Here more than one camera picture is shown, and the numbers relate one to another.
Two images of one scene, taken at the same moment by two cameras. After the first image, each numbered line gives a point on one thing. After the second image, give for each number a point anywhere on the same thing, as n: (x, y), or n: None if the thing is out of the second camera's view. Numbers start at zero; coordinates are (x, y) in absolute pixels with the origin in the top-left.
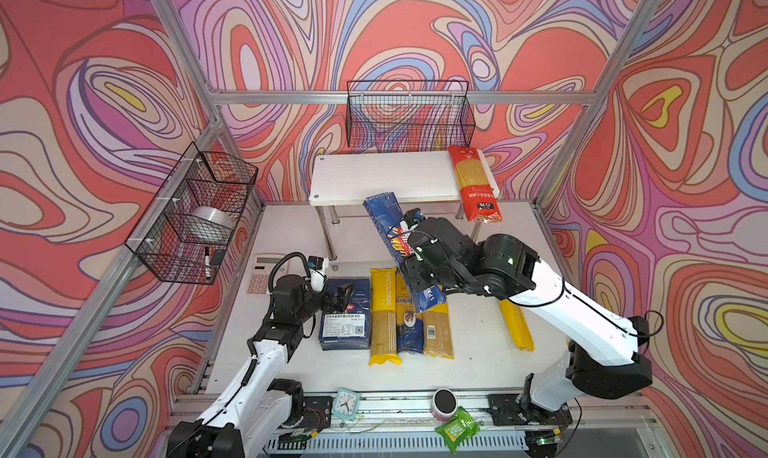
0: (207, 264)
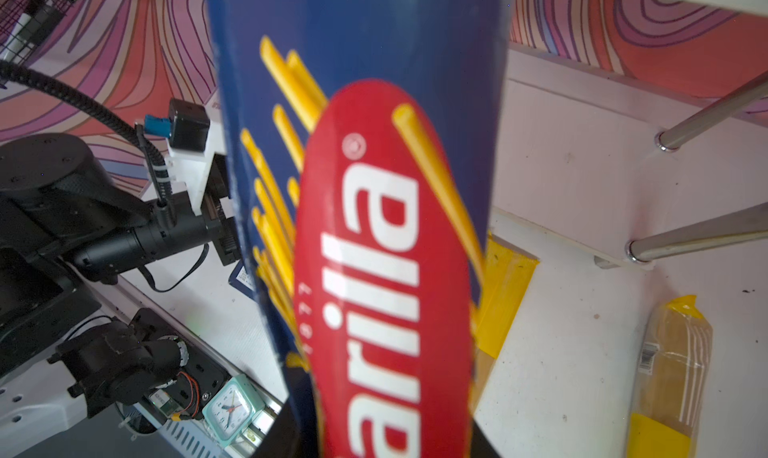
0: (32, 21)
